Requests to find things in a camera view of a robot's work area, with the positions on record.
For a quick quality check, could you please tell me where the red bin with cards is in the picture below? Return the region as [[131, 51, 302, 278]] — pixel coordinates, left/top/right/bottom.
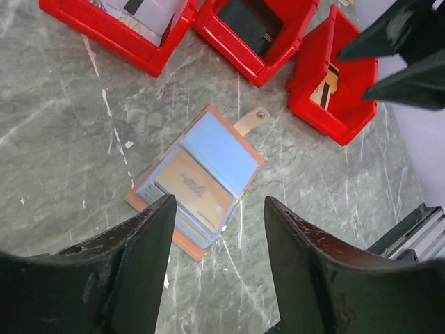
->
[[39, 0, 198, 78]]

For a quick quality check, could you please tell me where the red bin front pair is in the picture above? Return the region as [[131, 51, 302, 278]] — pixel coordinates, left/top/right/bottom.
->
[[193, 0, 320, 88]]

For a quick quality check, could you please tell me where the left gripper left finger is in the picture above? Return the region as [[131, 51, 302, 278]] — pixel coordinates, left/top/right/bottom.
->
[[1, 195, 177, 333]]

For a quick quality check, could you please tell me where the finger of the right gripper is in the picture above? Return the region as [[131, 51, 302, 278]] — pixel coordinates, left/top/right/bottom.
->
[[337, 0, 444, 63], [362, 49, 444, 111]]

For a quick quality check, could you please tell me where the black item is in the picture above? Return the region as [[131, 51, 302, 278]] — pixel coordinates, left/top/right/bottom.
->
[[218, 0, 284, 58]]

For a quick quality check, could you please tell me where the gold magnetic stripe card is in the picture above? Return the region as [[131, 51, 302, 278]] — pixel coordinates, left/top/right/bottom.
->
[[154, 148, 234, 233]]

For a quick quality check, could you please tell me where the red bin pair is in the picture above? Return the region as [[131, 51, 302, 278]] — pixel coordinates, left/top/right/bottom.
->
[[286, 5, 378, 146], [193, 0, 320, 88]]

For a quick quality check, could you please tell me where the brown item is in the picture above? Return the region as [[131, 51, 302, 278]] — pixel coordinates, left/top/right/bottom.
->
[[310, 64, 339, 109]]

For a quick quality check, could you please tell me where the brown leather card holder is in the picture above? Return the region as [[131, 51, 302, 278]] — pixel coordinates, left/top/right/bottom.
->
[[126, 105, 270, 262]]

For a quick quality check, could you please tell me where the aluminium rail frame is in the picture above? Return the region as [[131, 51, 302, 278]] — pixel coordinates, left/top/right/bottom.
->
[[367, 204, 444, 262]]

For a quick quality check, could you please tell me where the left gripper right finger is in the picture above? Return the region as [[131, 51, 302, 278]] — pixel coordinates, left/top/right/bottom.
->
[[264, 196, 444, 333]]

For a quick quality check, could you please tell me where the white credit card stack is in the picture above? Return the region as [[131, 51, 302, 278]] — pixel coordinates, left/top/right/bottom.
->
[[90, 0, 180, 46]]

